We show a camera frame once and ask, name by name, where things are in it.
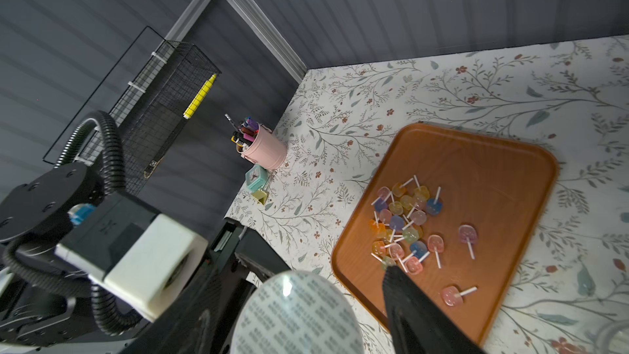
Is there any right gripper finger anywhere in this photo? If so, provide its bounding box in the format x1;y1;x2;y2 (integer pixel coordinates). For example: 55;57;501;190
382;266;483;353

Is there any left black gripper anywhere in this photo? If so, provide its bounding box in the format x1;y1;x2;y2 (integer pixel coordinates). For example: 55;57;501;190
122;218;290;353

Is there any pile of colourful lollipops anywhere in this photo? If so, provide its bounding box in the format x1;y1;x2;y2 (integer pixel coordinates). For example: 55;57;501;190
369;174;480;308

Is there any brown wooden tray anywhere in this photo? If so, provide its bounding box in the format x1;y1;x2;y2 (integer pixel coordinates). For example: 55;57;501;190
332;124;559;344

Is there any pink pen cup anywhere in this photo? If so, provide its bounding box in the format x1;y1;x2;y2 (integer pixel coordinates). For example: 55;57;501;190
224;113;288;170

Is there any yellow marker pen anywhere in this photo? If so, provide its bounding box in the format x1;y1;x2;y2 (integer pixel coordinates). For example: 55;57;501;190
183;74;218;120

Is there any left black corrugated cable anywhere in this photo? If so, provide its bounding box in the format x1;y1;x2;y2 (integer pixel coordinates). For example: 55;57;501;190
0;110;148;338

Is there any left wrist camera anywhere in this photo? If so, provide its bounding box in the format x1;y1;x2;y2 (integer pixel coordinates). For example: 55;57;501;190
55;192;208;322

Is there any black wire basket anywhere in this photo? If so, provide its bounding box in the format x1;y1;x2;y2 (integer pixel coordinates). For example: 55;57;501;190
43;26;221;195

